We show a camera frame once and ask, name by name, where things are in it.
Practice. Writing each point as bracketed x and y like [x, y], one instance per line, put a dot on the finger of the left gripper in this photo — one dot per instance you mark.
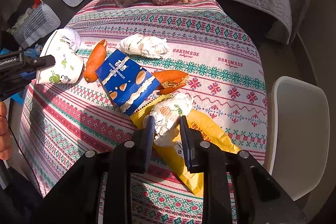
[26, 76]
[35, 64]

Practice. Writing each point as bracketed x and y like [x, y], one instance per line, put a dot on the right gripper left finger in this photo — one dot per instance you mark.
[143, 143]

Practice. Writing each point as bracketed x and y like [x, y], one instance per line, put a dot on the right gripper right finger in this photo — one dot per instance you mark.
[192, 153]

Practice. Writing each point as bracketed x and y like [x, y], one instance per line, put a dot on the yellow snack bag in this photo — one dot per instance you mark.
[173, 156]

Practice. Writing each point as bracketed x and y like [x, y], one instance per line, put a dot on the white paper cup with prints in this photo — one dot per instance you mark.
[68, 66]

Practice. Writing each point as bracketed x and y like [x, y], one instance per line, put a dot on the tissue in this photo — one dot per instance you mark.
[146, 46]
[167, 114]

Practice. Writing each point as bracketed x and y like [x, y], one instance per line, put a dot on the blue lined paper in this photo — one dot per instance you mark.
[72, 37]

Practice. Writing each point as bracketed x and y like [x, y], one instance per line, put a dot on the white plastic trash bin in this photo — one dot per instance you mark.
[298, 137]

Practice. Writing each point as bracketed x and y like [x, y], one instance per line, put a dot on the person's left hand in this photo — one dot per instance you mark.
[6, 149]

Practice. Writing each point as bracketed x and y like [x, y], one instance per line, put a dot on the blue toy figure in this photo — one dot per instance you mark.
[34, 52]

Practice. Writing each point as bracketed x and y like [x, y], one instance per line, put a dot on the striped grey cushion lower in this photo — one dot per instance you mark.
[39, 24]

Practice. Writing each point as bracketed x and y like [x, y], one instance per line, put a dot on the blue almond snack box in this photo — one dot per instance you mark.
[125, 82]

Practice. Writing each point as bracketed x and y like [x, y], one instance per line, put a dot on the patterned knitted tablecloth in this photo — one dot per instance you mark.
[61, 122]

